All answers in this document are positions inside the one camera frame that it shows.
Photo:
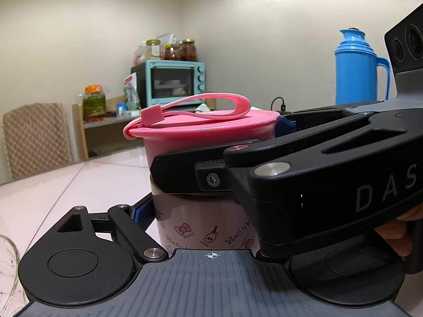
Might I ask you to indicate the person's right hand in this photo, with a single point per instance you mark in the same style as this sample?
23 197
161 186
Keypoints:
401 231

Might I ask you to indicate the small glass jar red contents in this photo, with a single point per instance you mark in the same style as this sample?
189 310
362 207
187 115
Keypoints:
172 52

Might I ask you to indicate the quilted beige chair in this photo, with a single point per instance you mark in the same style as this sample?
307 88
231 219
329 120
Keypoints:
36 138

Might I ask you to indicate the blue thermos jug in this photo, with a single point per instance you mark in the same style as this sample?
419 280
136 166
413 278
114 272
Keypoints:
358 72

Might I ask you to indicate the white paper packet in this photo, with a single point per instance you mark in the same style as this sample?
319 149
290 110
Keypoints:
167 39

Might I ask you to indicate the tall glass jar red contents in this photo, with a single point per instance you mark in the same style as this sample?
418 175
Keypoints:
188 50

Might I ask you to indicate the white printed bottle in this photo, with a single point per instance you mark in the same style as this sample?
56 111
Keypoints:
198 224

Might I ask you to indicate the white plastic bag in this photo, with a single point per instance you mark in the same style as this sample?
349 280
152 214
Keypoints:
205 107

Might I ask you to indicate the orange lid glass jar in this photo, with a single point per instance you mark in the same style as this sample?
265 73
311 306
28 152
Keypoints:
94 104

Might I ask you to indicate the wooden sideboard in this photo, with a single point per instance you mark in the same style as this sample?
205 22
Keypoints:
105 135

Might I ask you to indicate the pink lidded cup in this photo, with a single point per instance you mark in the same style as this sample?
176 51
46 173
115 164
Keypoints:
205 128

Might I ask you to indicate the glass jar pale contents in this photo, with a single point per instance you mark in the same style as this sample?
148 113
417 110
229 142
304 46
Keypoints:
153 50

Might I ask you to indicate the small white boxes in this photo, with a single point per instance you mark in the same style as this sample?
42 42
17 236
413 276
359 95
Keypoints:
127 110

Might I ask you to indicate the teal toaster oven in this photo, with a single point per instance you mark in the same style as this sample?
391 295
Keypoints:
172 82

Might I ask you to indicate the clear glass cup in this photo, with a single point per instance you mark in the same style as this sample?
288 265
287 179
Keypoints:
8 270

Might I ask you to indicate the green printed bag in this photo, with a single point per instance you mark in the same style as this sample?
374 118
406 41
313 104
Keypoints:
131 97

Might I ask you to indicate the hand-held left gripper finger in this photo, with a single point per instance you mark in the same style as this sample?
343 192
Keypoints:
142 214

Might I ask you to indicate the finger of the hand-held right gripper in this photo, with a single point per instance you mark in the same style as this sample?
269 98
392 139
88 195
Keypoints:
198 171
287 126

